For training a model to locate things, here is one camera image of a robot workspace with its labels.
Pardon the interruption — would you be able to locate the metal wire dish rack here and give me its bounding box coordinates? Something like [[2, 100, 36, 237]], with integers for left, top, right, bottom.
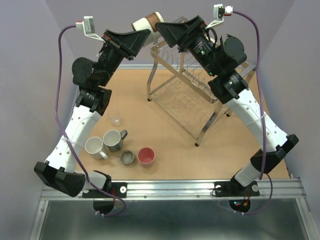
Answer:
[[146, 16, 260, 147]]

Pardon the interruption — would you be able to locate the clear glass cup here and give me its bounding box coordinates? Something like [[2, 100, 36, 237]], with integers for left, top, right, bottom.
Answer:
[[108, 110, 121, 126]]

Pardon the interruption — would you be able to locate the grey ceramic mug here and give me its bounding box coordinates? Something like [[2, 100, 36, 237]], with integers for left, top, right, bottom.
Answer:
[[102, 129, 128, 153]]

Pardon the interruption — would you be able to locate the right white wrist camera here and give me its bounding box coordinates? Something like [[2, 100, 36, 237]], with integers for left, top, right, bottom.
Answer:
[[206, 4, 233, 29]]

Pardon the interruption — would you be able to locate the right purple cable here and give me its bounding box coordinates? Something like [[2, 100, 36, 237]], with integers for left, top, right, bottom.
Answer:
[[232, 10, 275, 216]]

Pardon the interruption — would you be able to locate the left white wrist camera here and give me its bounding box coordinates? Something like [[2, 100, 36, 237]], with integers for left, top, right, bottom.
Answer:
[[75, 16, 104, 42]]

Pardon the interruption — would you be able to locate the small grey metal cup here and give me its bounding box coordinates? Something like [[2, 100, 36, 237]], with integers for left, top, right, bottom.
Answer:
[[119, 150, 135, 166]]

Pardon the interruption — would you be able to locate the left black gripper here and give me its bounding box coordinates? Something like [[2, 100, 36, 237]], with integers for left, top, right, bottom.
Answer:
[[97, 28, 151, 87]]

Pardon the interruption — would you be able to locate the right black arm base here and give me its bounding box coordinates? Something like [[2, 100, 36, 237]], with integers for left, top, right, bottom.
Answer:
[[214, 180, 260, 198]]

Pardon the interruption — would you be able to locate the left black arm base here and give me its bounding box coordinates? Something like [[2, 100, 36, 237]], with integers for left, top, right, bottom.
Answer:
[[82, 181, 128, 199]]

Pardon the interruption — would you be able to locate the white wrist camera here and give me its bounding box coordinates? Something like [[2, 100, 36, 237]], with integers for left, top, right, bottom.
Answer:
[[206, 4, 233, 29], [75, 16, 104, 42]]

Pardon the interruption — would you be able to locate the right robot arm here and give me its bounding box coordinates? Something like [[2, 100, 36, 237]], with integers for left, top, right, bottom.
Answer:
[[155, 16, 299, 195]]

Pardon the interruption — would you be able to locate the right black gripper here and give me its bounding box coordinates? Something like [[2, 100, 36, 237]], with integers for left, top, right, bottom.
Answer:
[[154, 16, 221, 78]]

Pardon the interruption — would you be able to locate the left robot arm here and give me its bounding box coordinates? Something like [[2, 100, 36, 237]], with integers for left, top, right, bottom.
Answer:
[[34, 29, 151, 197]]

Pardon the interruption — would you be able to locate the red plastic cup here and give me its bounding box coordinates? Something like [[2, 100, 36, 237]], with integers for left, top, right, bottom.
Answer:
[[137, 147, 155, 167]]

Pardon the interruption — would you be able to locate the aluminium front rail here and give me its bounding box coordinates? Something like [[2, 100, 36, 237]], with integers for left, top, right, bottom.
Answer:
[[41, 177, 307, 201]]

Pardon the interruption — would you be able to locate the white ceramic mug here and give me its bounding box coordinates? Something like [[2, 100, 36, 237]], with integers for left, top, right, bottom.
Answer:
[[84, 136, 109, 160]]

